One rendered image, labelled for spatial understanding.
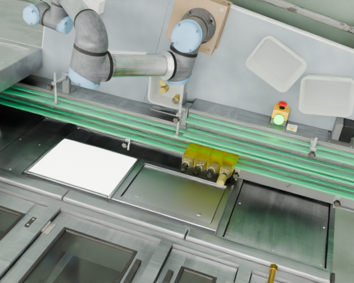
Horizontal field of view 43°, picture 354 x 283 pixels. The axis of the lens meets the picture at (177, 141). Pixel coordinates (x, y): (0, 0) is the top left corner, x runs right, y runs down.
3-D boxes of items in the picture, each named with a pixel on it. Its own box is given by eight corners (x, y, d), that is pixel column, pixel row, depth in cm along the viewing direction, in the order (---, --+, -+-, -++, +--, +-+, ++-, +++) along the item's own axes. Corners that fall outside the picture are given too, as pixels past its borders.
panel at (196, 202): (63, 141, 231) (23, 176, 203) (63, 136, 230) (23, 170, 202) (233, 189, 211) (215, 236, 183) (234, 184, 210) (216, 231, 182)
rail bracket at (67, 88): (69, 89, 239) (45, 106, 220) (68, 59, 230) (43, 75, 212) (77, 91, 238) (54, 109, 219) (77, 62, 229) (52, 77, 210)
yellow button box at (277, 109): (272, 115, 212) (269, 123, 206) (275, 101, 208) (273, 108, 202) (287, 119, 211) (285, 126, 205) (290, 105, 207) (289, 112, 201)
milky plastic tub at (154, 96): (153, 95, 227) (146, 102, 220) (157, 53, 216) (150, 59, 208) (186, 103, 224) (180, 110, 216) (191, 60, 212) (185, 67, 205)
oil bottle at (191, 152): (193, 144, 219) (179, 167, 201) (194, 135, 216) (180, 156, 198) (204, 147, 217) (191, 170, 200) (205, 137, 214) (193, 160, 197)
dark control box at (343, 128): (331, 130, 206) (331, 138, 199) (336, 115, 202) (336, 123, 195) (350, 135, 204) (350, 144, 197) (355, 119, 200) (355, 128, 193)
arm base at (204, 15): (188, 2, 190) (181, 6, 181) (221, 16, 188) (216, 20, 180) (177, 35, 197) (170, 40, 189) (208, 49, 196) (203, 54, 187)
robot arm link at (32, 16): (37, 29, 184) (19, 22, 185) (52, 22, 193) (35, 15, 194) (39, 11, 180) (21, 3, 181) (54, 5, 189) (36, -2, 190)
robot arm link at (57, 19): (67, 10, 178) (43, 1, 180) (63, 37, 184) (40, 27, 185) (77, 8, 185) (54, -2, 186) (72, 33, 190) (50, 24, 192)
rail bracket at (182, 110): (178, 128, 216) (169, 140, 206) (182, 96, 207) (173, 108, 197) (184, 129, 216) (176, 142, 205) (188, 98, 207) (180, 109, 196)
